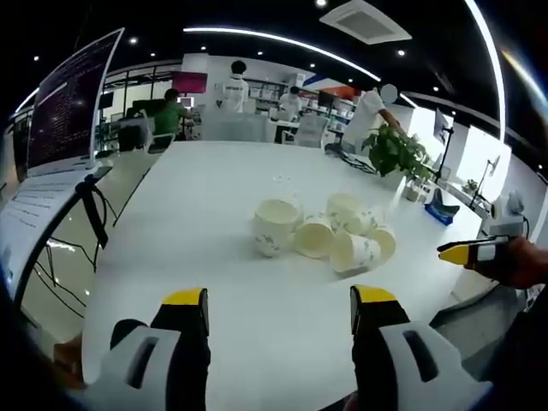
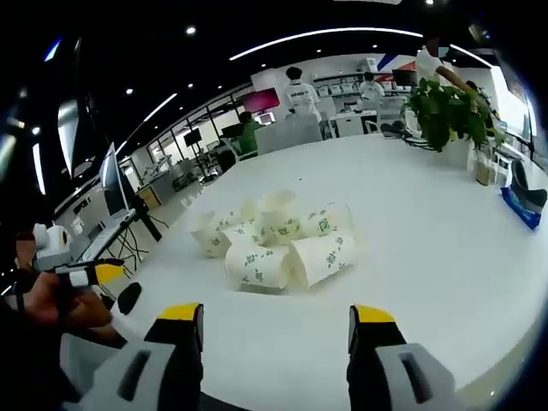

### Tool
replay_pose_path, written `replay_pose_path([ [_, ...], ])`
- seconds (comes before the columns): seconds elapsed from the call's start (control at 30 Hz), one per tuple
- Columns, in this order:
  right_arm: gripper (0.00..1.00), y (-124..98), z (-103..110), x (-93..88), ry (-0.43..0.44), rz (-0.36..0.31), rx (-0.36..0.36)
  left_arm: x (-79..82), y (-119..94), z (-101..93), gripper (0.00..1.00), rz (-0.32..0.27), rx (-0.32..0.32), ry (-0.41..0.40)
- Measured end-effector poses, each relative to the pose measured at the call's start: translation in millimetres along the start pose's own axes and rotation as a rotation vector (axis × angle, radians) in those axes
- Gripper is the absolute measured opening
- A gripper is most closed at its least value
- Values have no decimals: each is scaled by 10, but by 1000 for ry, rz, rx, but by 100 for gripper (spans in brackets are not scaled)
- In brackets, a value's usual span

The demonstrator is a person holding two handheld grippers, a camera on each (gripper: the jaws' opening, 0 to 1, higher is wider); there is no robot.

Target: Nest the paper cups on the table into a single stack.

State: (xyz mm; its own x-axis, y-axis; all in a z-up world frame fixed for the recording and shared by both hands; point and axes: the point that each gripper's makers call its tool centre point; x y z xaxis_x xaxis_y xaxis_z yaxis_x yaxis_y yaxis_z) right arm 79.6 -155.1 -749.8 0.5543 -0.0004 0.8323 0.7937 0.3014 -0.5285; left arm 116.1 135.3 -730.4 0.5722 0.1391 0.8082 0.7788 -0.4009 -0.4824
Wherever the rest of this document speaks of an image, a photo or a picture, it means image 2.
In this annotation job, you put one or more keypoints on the curved ceiling light strip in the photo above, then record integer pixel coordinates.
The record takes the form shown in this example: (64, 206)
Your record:
(325, 35)

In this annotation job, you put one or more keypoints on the person's left hand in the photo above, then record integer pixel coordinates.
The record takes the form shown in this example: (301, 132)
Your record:
(64, 312)

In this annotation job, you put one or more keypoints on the black office chair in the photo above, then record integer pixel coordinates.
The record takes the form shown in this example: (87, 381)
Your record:
(402, 130)

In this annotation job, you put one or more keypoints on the pile of white paper cups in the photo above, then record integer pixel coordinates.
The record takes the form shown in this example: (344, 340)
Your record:
(278, 252)

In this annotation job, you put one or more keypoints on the computer monitor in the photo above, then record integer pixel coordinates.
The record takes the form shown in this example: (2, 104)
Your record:
(112, 184)

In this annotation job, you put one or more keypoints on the white partition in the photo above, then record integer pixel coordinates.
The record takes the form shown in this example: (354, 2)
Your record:
(289, 135)

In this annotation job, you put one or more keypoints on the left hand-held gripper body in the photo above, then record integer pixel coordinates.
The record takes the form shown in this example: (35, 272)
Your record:
(49, 248)

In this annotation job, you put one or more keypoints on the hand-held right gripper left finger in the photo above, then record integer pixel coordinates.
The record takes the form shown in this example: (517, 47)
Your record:
(128, 377)

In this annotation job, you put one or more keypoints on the desk with black legs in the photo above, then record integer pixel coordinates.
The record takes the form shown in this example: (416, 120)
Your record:
(124, 233)

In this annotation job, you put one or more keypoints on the small monitor on stand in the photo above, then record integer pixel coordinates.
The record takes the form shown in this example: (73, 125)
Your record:
(192, 138)

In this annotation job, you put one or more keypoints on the clear jar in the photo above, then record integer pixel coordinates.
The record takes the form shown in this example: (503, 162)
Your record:
(483, 169)

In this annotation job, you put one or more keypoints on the pink wall screen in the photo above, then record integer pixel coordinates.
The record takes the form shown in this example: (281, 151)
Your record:
(262, 99)

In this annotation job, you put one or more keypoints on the blue wipes packet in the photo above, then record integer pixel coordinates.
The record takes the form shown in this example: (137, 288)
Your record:
(520, 207)

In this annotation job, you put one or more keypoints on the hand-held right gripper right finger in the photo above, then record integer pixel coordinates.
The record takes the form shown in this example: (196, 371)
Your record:
(398, 372)

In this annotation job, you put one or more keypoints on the white table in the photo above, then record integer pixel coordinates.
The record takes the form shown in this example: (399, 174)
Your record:
(406, 265)

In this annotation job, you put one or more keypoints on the green potted plant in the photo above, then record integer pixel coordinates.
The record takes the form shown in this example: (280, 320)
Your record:
(449, 115)

